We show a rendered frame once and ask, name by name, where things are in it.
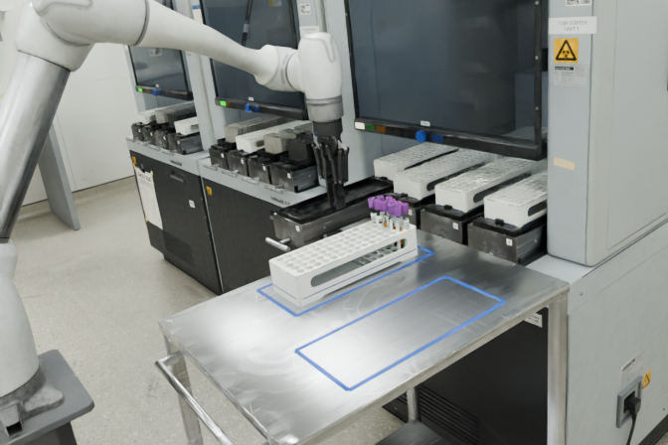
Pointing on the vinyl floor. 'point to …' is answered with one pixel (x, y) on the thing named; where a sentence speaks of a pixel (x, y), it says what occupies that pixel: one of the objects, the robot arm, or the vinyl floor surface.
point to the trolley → (358, 344)
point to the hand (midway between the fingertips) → (335, 195)
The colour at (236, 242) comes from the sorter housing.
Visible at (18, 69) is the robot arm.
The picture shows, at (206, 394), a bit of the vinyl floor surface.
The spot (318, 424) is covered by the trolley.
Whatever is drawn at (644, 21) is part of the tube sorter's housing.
